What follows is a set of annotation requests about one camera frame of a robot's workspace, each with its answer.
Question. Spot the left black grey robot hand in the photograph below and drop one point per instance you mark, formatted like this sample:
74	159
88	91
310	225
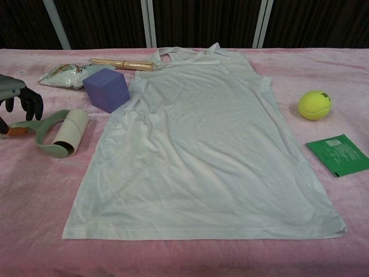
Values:
11	86

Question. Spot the white printed snack bag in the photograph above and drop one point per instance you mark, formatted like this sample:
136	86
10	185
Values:
67	76

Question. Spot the purple foam cube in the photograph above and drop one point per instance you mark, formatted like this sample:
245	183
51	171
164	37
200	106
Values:
105	91

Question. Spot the bundle of wooden sticks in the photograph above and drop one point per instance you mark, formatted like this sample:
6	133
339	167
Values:
124	64

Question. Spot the pink fleece table cloth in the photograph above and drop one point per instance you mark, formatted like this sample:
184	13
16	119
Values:
34	202

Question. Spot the white tank top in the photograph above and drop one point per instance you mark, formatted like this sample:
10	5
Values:
207	144

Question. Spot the yellow tennis ball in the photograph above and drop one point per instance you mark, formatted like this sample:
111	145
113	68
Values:
314	105

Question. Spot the green foil sachet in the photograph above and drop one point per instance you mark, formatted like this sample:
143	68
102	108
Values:
338	154

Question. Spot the white frame post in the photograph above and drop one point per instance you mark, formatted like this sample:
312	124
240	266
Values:
59	26
262	26
150	26

